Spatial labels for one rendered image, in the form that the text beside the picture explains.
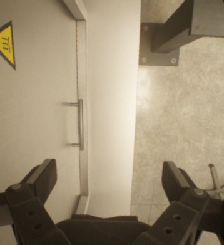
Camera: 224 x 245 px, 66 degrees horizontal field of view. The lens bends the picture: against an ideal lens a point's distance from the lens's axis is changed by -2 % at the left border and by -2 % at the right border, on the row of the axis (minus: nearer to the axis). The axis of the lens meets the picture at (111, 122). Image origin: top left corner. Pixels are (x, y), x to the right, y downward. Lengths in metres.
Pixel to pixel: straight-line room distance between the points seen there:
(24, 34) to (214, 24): 0.44
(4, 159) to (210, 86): 1.50
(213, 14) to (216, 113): 1.17
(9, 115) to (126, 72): 0.44
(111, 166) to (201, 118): 1.07
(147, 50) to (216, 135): 0.91
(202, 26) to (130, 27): 0.21
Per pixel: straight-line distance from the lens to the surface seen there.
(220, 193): 1.86
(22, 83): 0.26
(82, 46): 0.59
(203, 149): 1.70
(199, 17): 0.55
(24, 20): 0.29
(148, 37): 1.44
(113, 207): 0.79
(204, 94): 1.57
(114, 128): 0.63
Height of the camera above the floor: 1.40
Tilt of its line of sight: 76 degrees down
